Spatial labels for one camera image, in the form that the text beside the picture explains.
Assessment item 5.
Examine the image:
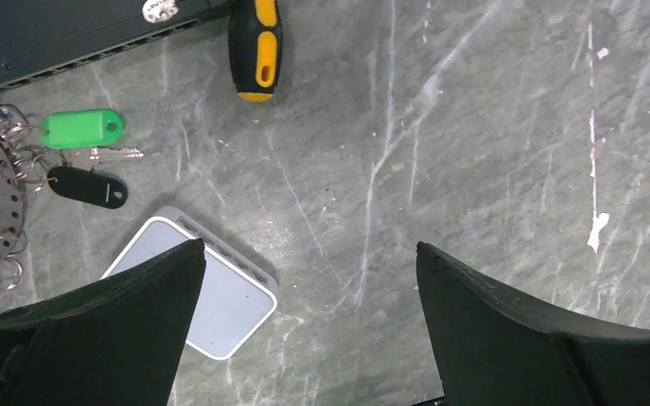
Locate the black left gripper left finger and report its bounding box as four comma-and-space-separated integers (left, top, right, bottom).
0, 239, 206, 405

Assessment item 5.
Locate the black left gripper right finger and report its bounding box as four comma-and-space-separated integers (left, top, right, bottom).
416, 242, 650, 405

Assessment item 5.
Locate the black plastic key tag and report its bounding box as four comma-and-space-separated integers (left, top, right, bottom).
47, 166, 129, 209

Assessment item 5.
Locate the silver metal key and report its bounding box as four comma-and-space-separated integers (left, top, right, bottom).
69, 147, 145, 170

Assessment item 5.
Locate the green plastic key tag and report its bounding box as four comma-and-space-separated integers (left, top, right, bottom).
41, 109, 124, 150

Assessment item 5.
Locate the white rectangular router box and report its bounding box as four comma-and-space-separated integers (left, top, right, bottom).
102, 206, 278, 360

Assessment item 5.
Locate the black flat electronic box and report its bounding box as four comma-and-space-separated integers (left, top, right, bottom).
0, 1, 231, 91

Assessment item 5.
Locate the yellow black handled screwdriver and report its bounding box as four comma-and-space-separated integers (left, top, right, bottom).
228, 0, 284, 102

